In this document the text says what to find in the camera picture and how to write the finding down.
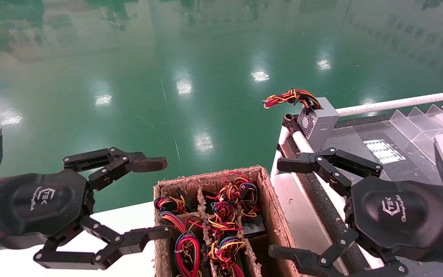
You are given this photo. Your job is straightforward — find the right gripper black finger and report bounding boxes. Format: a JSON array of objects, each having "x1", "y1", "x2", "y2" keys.
[{"x1": 277, "y1": 147, "x2": 383, "y2": 197}]

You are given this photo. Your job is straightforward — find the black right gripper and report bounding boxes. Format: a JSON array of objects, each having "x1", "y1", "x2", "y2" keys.
[{"x1": 268, "y1": 176, "x2": 443, "y2": 277}]

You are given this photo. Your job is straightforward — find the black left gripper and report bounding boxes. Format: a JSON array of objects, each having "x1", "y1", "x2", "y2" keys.
[{"x1": 0, "y1": 169, "x2": 172, "y2": 270}]

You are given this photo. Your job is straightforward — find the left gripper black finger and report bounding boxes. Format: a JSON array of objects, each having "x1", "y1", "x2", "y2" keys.
[{"x1": 63, "y1": 147, "x2": 168, "y2": 192}]

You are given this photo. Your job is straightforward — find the grey power supply rainbow cables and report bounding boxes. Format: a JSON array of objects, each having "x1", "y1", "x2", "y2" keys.
[{"x1": 221, "y1": 171, "x2": 267, "y2": 238}]

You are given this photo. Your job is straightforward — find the black pipe connector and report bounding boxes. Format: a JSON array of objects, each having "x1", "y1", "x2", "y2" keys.
[{"x1": 283, "y1": 113, "x2": 303, "y2": 135}]

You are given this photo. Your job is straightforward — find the white conveyor side panel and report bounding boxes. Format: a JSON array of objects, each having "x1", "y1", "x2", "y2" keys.
[{"x1": 271, "y1": 127, "x2": 349, "y2": 277}]

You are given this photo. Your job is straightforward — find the brown cardboard divider box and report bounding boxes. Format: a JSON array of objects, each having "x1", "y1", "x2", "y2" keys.
[{"x1": 153, "y1": 165, "x2": 303, "y2": 277}]

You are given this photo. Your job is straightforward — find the black conveyor belt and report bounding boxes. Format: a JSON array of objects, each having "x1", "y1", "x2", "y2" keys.
[{"x1": 289, "y1": 113, "x2": 443, "y2": 277}]

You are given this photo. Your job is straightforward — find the clear acrylic divider rack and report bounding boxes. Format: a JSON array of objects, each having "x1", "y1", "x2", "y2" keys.
[{"x1": 389, "y1": 103, "x2": 443, "y2": 162}]

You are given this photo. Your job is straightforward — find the white conveyor rail pipe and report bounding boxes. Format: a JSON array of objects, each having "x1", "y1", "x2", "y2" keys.
[
  {"x1": 336, "y1": 92, "x2": 443, "y2": 117},
  {"x1": 291, "y1": 127, "x2": 385, "y2": 270}
]

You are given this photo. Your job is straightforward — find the power supply with coloured cables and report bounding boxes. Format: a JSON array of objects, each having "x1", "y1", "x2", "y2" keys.
[
  {"x1": 205, "y1": 184, "x2": 233, "y2": 204},
  {"x1": 155, "y1": 194, "x2": 191, "y2": 216},
  {"x1": 206, "y1": 202, "x2": 245, "y2": 233},
  {"x1": 206, "y1": 235, "x2": 247, "y2": 277},
  {"x1": 159, "y1": 211, "x2": 203, "y2": 277}
]

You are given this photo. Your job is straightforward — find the grey power supply orange cables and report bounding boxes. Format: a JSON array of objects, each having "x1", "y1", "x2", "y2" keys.
[{"x1": 263, "y1": 88, "x2": 340, "y2": 152}]

